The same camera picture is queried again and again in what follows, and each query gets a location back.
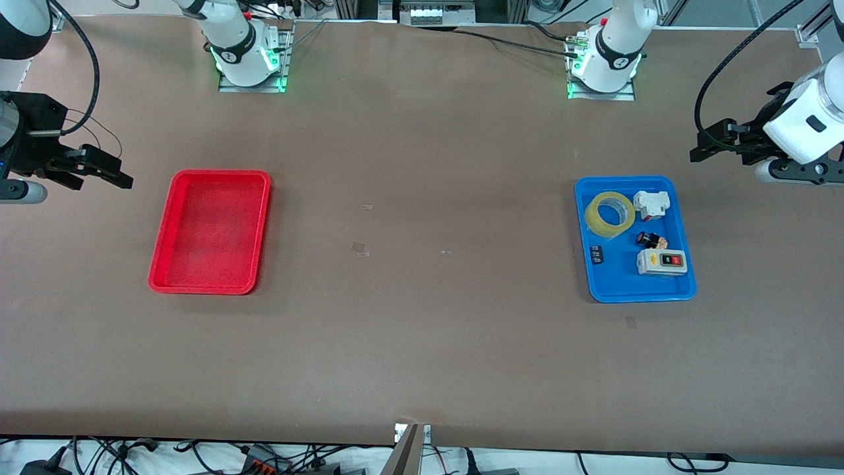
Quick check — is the white terminal block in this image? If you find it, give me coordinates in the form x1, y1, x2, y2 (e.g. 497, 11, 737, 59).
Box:
400, 1, 475, 26

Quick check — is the blue plastic tray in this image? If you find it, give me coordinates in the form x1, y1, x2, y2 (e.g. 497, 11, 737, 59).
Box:
574, 175, 698, 304

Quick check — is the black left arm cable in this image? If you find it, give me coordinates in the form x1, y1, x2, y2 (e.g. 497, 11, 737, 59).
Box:
694, 0, 806, 151

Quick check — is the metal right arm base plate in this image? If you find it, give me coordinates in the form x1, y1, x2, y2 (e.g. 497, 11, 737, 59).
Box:
218, 20, 292, 94

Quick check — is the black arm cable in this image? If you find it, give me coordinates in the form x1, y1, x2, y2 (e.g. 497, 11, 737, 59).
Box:
694, 0, 806, 151
30, 0, 101, 137

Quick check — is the white circuit breaker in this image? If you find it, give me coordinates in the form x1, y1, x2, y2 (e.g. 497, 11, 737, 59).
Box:
633, 190, 671, 222

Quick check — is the black cable on table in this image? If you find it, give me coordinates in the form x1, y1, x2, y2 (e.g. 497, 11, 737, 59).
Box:
454, 20, 581, 59

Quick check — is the yellow tape roll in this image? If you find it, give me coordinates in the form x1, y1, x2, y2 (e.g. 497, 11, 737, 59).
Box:
584, 191, 636, 239

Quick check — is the aluminium corner profile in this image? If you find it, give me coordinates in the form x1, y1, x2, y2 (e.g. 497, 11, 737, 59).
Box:
796, 0, 844, 47

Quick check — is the black cable loop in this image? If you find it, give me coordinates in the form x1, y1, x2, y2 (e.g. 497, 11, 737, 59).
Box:
666, 452, 729, 473

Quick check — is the aluminium frame rack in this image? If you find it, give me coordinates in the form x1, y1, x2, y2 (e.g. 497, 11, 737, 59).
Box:
333, 0, 528, 27

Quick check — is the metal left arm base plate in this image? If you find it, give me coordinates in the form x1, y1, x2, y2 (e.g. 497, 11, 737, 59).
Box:
567, 78, 636, 102

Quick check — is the orange connector box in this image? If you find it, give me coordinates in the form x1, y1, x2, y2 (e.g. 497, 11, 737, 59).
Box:
241, 445, 291, 475

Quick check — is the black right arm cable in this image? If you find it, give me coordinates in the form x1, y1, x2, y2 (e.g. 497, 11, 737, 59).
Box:
30, 0, 101, 137

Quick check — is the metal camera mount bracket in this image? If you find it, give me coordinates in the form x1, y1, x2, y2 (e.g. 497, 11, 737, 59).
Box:
380, 423, 433, 475

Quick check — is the black cable tangle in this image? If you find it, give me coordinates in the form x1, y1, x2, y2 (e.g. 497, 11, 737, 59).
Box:
0, 435, 370, 475

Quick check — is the red plastic tray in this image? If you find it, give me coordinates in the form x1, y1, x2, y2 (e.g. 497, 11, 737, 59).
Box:
148, 169, 272, 296

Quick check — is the grey switch box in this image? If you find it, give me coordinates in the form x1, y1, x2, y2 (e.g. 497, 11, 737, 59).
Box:
636, 249, 688, 278

